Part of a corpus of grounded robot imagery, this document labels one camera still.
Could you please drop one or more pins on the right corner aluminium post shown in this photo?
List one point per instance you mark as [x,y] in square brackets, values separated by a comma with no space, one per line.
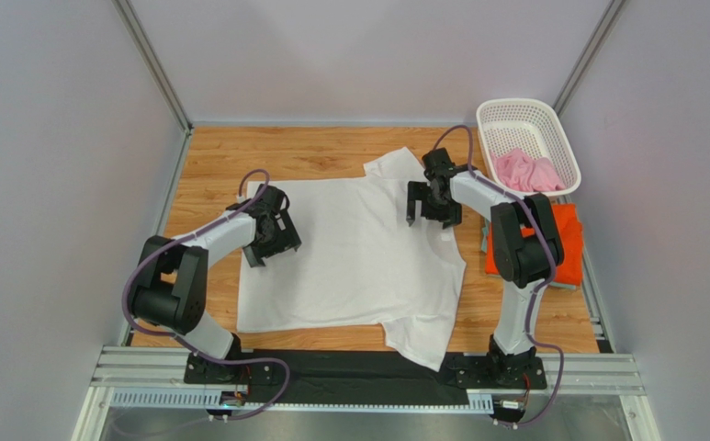
[593,46]

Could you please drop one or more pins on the left corner aluminium post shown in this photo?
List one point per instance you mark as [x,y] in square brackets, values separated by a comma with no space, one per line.
[142,42]

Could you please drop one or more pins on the corner aluminium post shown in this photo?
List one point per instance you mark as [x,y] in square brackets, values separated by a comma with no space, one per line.
[142,42]
[593,46]

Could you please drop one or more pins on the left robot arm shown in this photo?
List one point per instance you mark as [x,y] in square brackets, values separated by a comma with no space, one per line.
[168,288]

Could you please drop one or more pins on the pink t shirt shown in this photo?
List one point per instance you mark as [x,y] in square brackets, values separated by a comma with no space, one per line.
[519,171]

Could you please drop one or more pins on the white plastic laundry basket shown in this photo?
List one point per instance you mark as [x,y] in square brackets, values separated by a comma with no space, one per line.
[531,126]

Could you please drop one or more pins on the folded orange t shirt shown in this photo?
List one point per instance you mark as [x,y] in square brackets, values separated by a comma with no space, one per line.
[560,212]

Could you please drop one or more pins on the white t shirt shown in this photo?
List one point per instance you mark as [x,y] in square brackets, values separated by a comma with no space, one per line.
[359,263]

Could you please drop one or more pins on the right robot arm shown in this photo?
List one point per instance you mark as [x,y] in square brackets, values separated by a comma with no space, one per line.
[526,249]

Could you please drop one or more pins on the aluminium frame rail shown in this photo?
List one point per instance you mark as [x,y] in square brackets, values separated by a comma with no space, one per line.
[154,377]

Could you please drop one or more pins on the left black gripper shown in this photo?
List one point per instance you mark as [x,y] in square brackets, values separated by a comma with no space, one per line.
[286,241]

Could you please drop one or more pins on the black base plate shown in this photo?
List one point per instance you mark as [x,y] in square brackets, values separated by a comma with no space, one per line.
[363,377]

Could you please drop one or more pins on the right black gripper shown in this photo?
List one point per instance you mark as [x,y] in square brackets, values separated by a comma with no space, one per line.
[431,204]

